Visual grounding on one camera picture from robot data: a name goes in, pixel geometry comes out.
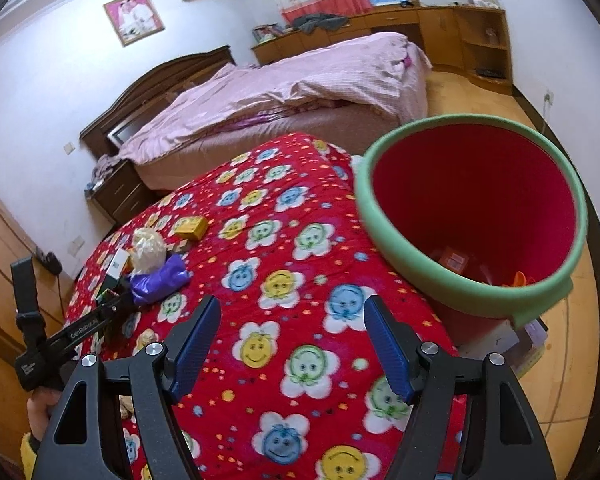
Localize red bin with green rim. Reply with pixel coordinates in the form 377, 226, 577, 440
355, 114, 588, 326

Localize dark clothes on cabinet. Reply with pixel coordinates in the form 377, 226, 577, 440
291, 13, 349, 35

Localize framed wedding photo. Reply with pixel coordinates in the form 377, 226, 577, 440
104, 0, 164, 47

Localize red flower-print blanket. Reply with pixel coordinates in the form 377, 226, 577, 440
66, 133, 452, 479

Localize peanut shells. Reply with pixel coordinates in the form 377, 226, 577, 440
119, 328, 159, 420

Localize long wooden cabinet desk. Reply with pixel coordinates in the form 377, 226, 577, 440
252, 6, 513, 94

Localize person's left hand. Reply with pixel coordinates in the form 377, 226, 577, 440
27, 387, 61, 441

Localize small yellow box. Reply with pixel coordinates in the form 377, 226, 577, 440
172, 216, 209, 242

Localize dark wooden headboard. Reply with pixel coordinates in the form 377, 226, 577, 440
80, 46, 234, 158

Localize dark wooden nightstand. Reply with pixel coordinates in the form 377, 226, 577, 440
86, 162, 157, 226

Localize pink bed quilt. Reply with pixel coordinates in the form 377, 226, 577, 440
119, 32, 432, 166

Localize cream paper ball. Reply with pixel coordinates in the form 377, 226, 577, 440
130, 228, 166, 274

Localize purple plastic bag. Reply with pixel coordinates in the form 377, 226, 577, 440
130, 255, 192, 307

